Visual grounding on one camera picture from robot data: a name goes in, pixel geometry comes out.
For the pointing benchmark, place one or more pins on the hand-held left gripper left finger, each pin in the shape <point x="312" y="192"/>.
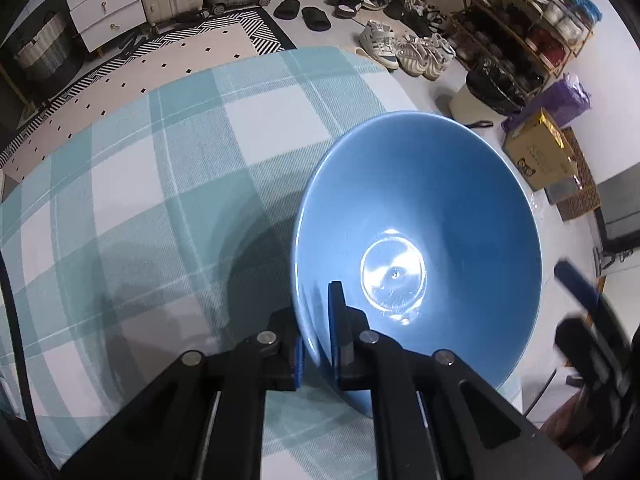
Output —
<point x="299" y="360"/>

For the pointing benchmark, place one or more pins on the metal shoe rack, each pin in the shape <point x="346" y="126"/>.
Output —
<point x="575" y="52"/>

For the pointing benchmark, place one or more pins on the cardboard box yellow print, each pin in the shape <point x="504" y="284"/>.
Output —
<point x="537" y="155"/>

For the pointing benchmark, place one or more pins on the white dressing table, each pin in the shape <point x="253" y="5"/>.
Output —
<point x="105" y="5"/>

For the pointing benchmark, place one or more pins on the brown patterned mat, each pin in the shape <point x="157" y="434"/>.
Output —
<point x="582" y="195"/>

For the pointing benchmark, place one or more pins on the beige rug black diamonds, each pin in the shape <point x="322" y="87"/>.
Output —
<point x="165" y="55"/>

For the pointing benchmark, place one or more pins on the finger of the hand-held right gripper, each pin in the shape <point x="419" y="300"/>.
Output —
<point x="577" y="282"/>
<point x="585" y="350"/>

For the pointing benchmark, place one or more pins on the grey flat box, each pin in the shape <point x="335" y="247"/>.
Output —
<point x="562" y="190"/>

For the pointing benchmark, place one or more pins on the person's right hand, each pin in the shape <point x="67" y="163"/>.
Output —
<point x="565" y="425"/>

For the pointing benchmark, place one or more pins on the blue bowl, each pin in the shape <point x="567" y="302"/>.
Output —
<point x="425" y="200"/>

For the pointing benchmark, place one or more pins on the white bin black liner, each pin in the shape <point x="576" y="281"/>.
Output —
<point x="487" y="85"/>

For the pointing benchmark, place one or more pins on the purple bag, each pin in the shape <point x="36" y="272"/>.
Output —
<point x="560" y="100"/>

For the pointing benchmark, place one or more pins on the black flat panel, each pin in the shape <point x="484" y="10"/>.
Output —
<point x="620" y="210"/>

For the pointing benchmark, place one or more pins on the black slide slipper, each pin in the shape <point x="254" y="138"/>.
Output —
<point x="287" y="8"/>
<point x="316" y="18"/>

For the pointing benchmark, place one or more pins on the scattered sneakers and sandals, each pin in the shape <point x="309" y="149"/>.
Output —
<point x="415" y="55"/>

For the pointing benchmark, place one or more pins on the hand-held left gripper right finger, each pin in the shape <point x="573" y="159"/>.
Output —
<point x="334" y="330"/>

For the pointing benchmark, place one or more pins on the woven basket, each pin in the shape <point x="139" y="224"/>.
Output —
<point x="42" y="50"/>

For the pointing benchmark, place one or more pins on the row of assorted shoes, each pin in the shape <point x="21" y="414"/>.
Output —
<point x="545" y="15"/>

